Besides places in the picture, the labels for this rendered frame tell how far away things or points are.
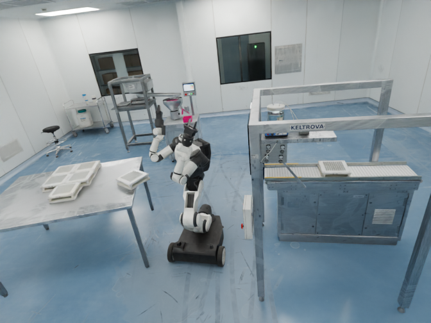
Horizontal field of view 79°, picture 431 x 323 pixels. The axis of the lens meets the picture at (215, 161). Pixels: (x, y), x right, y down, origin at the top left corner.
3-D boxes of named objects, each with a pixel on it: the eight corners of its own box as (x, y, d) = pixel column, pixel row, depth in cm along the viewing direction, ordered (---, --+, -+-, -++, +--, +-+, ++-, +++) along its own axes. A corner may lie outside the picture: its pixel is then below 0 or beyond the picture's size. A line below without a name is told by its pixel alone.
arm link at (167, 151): (156, 162, 272) (173, 150, 272) (156, 166, 260) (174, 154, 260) (149, 154, 268) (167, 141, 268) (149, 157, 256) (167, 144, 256)
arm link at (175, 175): (173, 157, 213) (167, 180, 216) (182, 162, 207) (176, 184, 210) (182, 159, 222) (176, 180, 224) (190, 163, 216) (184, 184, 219)
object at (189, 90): (186, 116, 493) (181, 83, 465) (187, 115, 502) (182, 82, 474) (199, 115, 491) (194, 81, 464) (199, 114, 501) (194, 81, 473)
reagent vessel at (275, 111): (267, 127, 228) (267, 106, 220) (267, 122, 242) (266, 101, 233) (285, 126, 225) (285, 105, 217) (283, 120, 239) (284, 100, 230)
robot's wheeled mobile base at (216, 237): (189, 222, 329) (185, 200, 314) (229, 225, 317) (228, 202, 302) (172, 263, 274) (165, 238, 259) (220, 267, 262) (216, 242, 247)
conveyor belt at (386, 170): (264, 184, 253) (264, 180, 251) (264, 172, 275) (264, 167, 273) (421, 184, 227) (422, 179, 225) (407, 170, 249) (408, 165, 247)
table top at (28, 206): (-44, 241, 224) (-46, 238, 222) (20, 179, 322) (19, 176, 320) (132, 208, 238) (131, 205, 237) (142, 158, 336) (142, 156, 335)
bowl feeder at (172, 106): (165, 122, 476) (160, 102, 460) (168, 116, 508) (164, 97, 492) (190, 120, 473) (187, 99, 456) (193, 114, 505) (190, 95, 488)
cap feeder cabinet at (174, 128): (169, 163, 496) (161, 125, 462) (174, 150, 547) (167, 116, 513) (202, 160, 492) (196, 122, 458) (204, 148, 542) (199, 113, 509)
